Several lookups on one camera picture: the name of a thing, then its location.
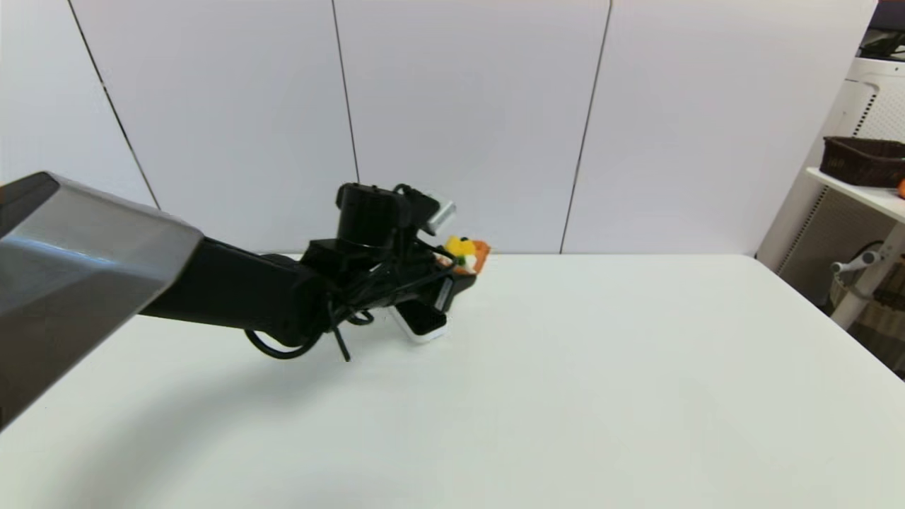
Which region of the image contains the triangle waffle bread with fruit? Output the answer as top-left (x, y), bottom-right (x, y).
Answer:
top-left (435, 235), bottom-right (491, 277)

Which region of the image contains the black and white eraser block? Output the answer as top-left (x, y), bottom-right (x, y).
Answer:
top-left (387, 300), bottom-right (450, 345)

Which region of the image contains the white perforated cabinet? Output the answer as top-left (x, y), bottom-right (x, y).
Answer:
top-left (755, 58), bottom-right (905, 306)

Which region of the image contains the white shelf board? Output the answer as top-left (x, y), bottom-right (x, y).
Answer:
top-left (804, 168), bottom-right (905, 226)

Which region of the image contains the dark brown wicker basket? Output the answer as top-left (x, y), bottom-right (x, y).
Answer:
top-left (818, 137), bottom-right (905, 189)

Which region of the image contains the light brown woven basket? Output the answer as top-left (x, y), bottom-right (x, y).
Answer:
top-left (827, 272), bottom-right (905, 375)

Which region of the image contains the black device on cabinet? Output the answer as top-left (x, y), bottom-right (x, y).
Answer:
top-left (854, 31), bottom-right (905, 63)

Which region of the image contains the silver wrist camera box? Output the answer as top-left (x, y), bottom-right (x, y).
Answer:
top-left (423, 194), bottom-right (457, 236)

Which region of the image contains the black looping arm cable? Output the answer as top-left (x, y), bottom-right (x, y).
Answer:
top-left (243, 183), bottom-right (443, 363)

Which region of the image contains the grey handle bar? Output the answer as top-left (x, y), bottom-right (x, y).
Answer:
top-left (830, 251), bottom-right (882, 276)

